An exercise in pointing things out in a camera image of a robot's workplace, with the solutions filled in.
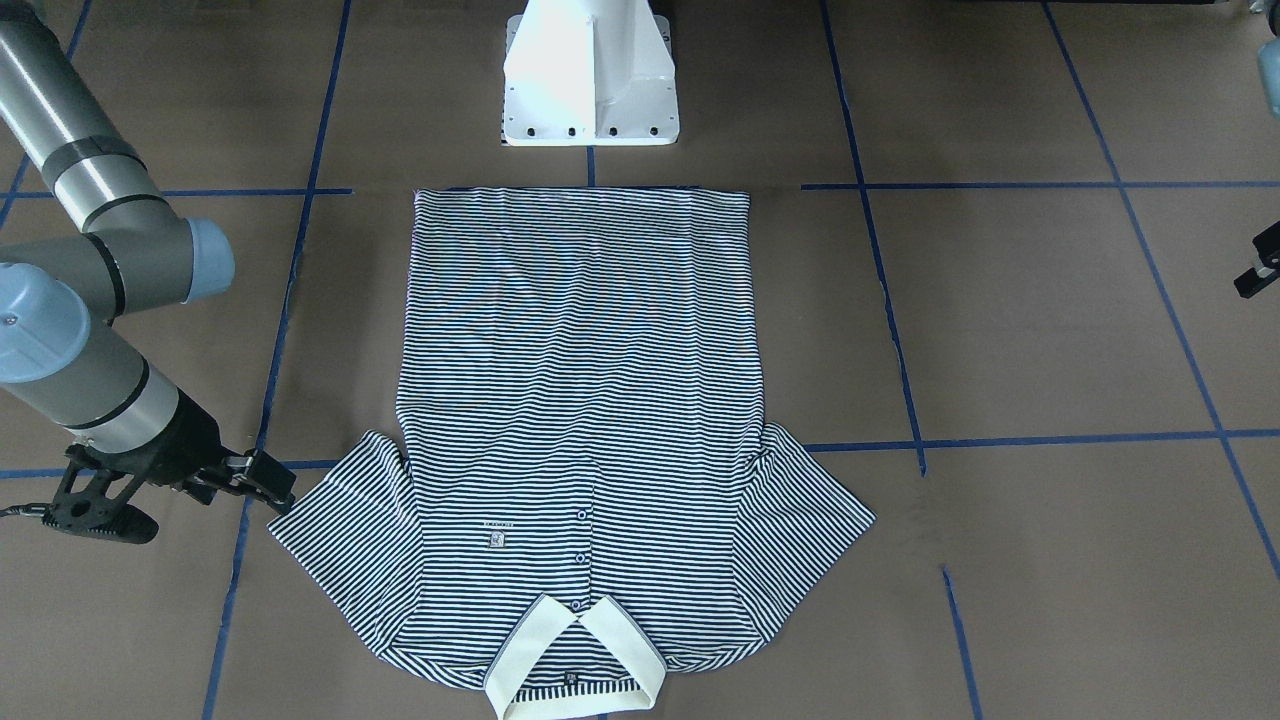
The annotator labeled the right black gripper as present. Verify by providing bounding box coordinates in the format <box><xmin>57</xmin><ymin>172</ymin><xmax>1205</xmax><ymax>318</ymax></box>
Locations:
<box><xmin>141</xmin><ymin>392</ymin><xmax>296</xmax><ymax>515</ymax></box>

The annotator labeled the striped polo shirt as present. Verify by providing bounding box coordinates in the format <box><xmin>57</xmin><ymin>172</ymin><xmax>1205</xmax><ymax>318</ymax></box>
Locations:
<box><xmin>268</xmin><ymin>188</ymin><xmax>876</xmax><ymax>719</ymax></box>

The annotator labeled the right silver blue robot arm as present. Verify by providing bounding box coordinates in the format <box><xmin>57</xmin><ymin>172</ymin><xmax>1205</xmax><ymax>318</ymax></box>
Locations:
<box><xmin>3</xmin><ymin>1</ymin><xmax>294</xmax><ymax>536</ymax></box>

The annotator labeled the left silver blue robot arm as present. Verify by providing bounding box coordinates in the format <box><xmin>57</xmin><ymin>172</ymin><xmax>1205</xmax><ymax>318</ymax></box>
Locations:
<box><xmin>1233</xmin><ymin>38</ymin><xmax>1279</xmax><ymax>299</ymax></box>

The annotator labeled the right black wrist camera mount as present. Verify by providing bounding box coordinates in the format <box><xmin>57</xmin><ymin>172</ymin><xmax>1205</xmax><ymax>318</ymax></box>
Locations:
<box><xmin>40</xmin><ymin>445</ymin><xmax>159</xmax><ymax>544</ymax></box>

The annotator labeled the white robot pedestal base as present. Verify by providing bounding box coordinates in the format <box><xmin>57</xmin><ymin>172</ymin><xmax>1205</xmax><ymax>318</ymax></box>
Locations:
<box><xmin>500</xmin><ymin>1</ymin><xmax>681</xmax><ymax>147</ymax></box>

